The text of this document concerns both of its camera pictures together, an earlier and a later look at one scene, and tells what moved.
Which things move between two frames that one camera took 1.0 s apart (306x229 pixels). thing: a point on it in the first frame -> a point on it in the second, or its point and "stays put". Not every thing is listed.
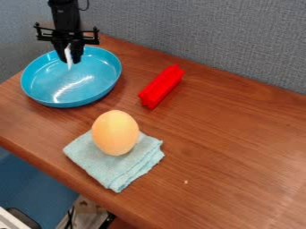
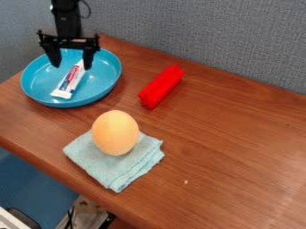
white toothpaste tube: [69, 53] -> [71, 81]
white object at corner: [10, 221] stays put
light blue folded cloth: [117, 171] stays put
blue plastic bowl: [55, 86] stays put
